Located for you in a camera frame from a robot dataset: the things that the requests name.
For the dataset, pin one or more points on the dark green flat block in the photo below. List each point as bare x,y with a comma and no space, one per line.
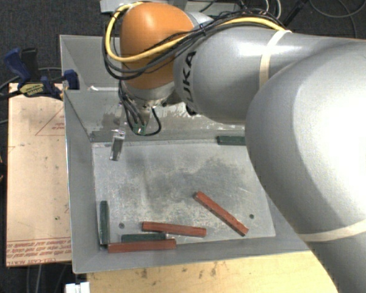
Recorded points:
143,237
104,223
231,140

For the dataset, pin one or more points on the red-brown flat block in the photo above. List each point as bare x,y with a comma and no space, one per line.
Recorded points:
221,213
141,246
174,229

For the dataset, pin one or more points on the brown cardboard board red print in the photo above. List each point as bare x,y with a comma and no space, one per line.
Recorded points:
36,175

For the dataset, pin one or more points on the grey metal bin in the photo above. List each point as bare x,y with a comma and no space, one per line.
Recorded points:
177,175

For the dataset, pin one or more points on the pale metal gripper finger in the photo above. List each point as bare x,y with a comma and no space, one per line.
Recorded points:
120,116
117,146

